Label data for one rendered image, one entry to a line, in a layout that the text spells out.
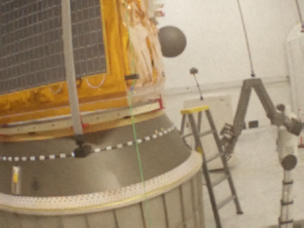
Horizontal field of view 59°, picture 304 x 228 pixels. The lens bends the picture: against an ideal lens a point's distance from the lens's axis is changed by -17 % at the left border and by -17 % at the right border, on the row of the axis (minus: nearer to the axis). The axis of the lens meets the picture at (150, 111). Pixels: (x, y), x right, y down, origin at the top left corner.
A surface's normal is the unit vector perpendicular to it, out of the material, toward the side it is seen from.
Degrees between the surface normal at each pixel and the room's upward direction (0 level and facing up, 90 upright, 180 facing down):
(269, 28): 90
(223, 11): 90
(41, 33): 90
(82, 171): 62
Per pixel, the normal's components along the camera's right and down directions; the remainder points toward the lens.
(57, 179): 0.00, -0.40
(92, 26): -0.15, 0.10
